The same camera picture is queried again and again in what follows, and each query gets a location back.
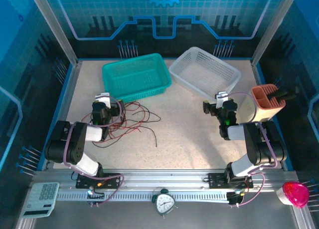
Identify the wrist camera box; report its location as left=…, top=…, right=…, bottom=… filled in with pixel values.
left=95, top=92, right=112, bottom=109
left=215, top=90, right=229, bottom=109

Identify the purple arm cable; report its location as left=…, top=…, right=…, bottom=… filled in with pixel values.
left=63, top=95, right=125, bottom=208
left=225, top=92, right=279, bottom=208

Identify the beige holder with orange top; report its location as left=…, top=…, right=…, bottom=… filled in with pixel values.
left=236, top=83, right=287, bottom=124

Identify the small circuit board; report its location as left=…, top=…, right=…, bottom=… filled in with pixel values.
left=226, top=189, right=246, bottom=206
left=86, top=188, right=105, bottom=205

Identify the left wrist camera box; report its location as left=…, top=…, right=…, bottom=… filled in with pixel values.
left=95, top=92, right=112, bottom=109

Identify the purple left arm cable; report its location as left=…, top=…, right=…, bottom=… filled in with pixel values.
left=63, top=95, right=125, bottom=208

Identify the pink dome lamp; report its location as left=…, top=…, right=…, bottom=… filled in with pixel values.
left=276, top=181, right=310, bottom=209

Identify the aluminium rail beam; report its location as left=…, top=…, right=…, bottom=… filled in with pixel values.
left=32, top=168, right=297, bottom=193

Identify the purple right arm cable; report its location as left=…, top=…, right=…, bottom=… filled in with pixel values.
left=225, top=92, right=279, bottom=208

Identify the green alarm clock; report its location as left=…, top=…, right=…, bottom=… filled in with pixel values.
left=151, top=188, right=179, bottom=219

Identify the teal plastic basket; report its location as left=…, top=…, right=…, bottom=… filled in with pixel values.
left=101, top=52, right=172, bottom=103

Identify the black knife handle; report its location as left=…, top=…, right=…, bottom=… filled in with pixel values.
left=272, top=86, right=301, bottom=102
left=268, top=88, right=290, bottom=99

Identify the red cable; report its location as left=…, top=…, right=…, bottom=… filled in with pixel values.
left=92, top=128, right=143, bottom=149
left=107, top=121, right=143, bottom=137
left=123, top=101, right=148, bottom=125

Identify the white plastic basket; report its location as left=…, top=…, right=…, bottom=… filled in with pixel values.
left=168, top=46, right=242, bottom=100

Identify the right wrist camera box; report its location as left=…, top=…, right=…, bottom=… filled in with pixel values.
left=215, top=90, right=229, bottom=109

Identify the white calculator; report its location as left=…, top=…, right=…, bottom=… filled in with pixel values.
left=20, top=182, right=60, bottom=219

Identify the aluminium frame post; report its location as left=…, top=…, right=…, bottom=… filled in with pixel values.
left=27, top=0, right=80, bottom=65
left=250, top=0, right=301, bottom=66

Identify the white slotted cable duct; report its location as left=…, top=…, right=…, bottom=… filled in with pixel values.
left=56, top=191, right=231, bottom=202

